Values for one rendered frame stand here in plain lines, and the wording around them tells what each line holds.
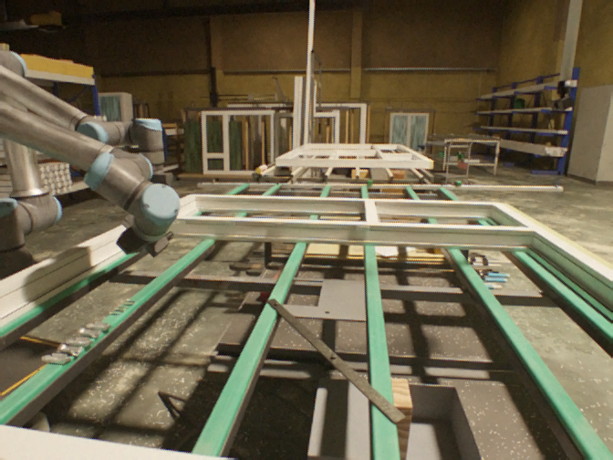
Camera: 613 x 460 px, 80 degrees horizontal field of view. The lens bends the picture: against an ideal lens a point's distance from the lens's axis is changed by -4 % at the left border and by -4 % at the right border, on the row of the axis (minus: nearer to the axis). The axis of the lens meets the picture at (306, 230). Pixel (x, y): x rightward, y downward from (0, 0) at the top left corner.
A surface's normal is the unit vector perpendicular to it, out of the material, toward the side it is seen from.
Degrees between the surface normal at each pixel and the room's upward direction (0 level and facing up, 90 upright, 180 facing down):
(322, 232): 90
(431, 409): 90
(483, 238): 90
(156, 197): 62
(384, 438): 0
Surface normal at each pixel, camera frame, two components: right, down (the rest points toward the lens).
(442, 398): -0.12, 0.28
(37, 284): 0.99, 0.04
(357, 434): 0.00, -0.96
